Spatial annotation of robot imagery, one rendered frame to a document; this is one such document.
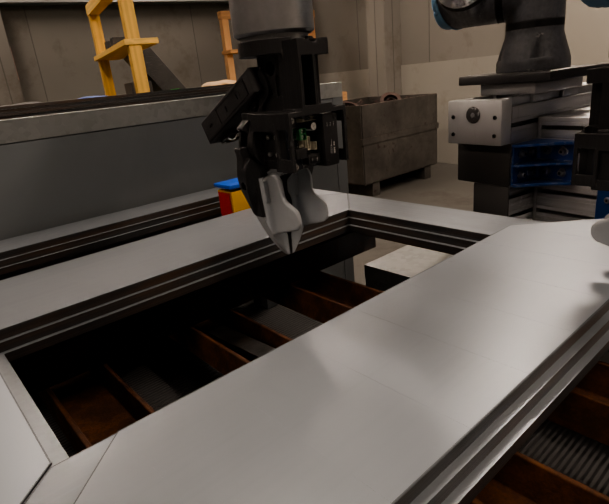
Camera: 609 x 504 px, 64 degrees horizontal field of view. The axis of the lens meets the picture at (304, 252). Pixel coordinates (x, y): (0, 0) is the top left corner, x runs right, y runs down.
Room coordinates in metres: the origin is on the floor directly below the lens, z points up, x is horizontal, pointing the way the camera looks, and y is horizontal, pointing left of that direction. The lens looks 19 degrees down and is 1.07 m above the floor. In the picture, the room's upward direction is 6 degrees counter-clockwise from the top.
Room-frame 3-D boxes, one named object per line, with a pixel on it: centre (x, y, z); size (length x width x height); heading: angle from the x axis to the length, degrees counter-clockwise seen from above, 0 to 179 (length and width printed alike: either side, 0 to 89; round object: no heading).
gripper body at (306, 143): (0.49, 0.00, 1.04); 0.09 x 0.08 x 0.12; 40
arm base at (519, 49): (1.14, -0.55, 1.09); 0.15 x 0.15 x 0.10
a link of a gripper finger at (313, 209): (0.50, -0.01, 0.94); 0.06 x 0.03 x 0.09; 40
